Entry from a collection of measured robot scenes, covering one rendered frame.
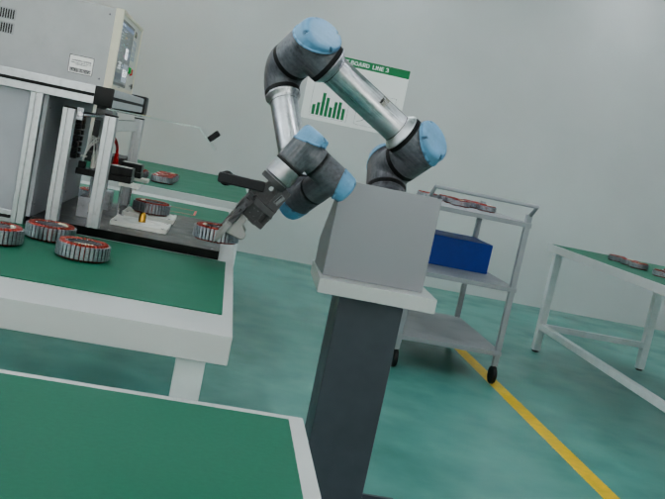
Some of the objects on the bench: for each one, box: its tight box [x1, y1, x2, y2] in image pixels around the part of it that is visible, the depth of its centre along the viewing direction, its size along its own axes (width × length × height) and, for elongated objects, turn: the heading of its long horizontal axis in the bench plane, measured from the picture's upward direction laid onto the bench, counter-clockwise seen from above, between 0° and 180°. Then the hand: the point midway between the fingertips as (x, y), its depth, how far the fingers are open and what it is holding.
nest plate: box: [110, 214, 171, 235], centre depth 231 cm, size 15×15×1 cm
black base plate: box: [30, 196, 221, 259], centre depth 243 cm, size 47×64×2 cm
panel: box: [25, 94, 94, 217], centre depth 238 cm, size 1×66×30 cm, turn 127°
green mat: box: [0, 220, 226, 315], centre depth 177 cm, size 94×61×1 cm, turn 37°
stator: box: [54, 236, 111, 263], centre depth 179 cm, size 11×11×4 cm
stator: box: [25, 219, 77, 244], centre depth 193 cm, size 11×11×4 cm
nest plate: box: [122, 207, 177, 225], centre depth 255 cm, size 15×15×1 cm
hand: (215, 235), depth 206 cm, fingers closed on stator, 13 cm apart
